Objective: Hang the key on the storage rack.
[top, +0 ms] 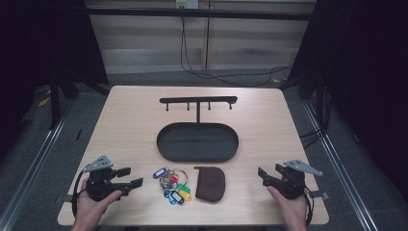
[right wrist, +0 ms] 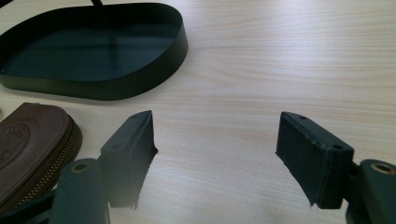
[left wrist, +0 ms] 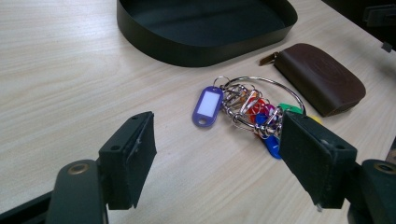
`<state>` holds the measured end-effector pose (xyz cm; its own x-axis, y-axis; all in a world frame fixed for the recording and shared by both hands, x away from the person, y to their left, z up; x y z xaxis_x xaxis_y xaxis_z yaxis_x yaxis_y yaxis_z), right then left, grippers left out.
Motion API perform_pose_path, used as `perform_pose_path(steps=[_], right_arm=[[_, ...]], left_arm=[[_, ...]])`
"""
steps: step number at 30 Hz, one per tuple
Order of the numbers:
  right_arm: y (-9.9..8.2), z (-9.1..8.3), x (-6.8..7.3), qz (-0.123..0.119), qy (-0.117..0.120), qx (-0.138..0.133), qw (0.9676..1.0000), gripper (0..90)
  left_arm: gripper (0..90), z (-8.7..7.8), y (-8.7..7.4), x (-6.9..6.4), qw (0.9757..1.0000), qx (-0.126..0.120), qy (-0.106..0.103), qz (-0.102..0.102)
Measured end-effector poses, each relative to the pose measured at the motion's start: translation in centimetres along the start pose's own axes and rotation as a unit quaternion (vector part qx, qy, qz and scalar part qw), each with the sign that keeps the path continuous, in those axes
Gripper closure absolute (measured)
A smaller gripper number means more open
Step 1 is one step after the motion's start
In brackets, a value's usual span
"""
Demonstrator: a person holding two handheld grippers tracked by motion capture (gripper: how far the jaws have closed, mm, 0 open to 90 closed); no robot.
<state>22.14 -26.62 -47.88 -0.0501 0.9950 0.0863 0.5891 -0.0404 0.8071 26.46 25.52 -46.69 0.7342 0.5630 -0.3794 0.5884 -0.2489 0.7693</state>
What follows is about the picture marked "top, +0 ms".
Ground yellow floor tape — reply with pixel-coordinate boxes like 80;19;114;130
37;95;52;108

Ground left hand-held gripper cable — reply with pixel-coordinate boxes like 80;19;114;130
71;168;89;218

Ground black curtain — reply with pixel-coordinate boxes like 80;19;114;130
287;0;408;201
0;0;110;158

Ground metal floor rail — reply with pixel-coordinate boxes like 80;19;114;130
0;105;75;231
302;101;378;231

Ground person's left hand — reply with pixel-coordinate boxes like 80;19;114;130
74;178;123;226

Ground brown zip pouch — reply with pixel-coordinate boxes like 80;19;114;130
193;166;227;203

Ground grey tape strip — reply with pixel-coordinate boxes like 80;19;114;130
309;190;330;200
53;193;73;204

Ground black wall cable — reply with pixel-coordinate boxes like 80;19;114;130
179;15;293;89

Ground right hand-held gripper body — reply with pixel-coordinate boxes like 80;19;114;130
270;159;323;201

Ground black metal stand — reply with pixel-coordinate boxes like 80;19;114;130
315;73;327;131
48;71;63;131

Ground black key rack with tray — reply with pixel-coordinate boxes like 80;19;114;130
156;95;241;164

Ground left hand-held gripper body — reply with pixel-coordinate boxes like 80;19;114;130
82;155;133;203

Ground person's right hand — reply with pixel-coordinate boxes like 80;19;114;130
267;185;309;226

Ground black floor cables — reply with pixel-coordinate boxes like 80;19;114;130
298;127;329;149

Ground right hand-held gripper cable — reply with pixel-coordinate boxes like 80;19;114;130
302;185;316;227

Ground white wall socket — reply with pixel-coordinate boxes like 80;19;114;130
175;0;200;10

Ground black horizontal bar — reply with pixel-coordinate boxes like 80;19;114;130
86;7;318;21

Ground hand-held gripper cable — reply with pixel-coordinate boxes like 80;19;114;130
302;185;316;227
71;168;89;218

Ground bunch of keys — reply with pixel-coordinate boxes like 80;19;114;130
152;166;193;206

